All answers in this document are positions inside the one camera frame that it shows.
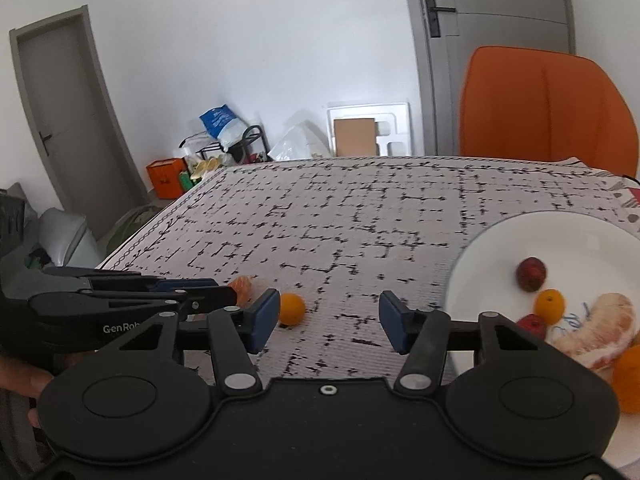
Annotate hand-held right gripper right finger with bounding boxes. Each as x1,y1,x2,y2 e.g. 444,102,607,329
378,290,551,396

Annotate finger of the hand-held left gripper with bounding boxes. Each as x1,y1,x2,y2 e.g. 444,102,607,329
90,287,239,322
45,267,217,295

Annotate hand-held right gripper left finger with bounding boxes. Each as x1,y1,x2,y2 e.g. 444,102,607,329
102,288,281,396

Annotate small orange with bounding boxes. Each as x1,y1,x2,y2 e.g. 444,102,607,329
533,288,567,326
611,345,640,415
277,292,307,327

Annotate peeled orange piece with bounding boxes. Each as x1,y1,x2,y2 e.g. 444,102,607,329
229,276,256,307

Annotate white bowl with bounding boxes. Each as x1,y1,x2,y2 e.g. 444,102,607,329
444,210,640,480

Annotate large peeled pomelo piece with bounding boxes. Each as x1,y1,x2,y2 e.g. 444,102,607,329
552,292,640,374

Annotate person's left hand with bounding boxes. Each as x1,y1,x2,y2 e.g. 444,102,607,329
0,354,57,429

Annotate olive green bag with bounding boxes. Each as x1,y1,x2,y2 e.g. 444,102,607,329
105,205,169,257

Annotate grey plastic chair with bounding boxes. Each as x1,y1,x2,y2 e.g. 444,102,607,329
37,208,101,267

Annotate orange box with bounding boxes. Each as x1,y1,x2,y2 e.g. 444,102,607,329
146,158,189,200

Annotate printed white tablecloth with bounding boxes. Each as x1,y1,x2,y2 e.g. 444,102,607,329
97,154,640,386

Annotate yellow slippers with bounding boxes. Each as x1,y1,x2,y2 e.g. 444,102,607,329
192,157,221,181

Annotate black shoe rack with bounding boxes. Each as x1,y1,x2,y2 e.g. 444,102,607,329
197,125,274,167

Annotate blue plastic bag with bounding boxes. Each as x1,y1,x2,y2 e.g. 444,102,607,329
199,105,249,154

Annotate clear plastic bag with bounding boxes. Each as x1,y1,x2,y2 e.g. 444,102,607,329
268,120,331,162

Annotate brown cardboard sheet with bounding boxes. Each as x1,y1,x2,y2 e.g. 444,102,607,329
334,117,376,158

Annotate white foam packaging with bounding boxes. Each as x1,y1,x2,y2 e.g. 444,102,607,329
326,102,412,159

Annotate orange chair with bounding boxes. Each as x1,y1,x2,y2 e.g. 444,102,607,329
459,46,640,178

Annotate red patterned cloth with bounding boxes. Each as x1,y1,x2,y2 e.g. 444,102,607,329
607,172,640,234

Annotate grey door with dark frame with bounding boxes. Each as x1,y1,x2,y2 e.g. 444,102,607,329
9,6,149,242

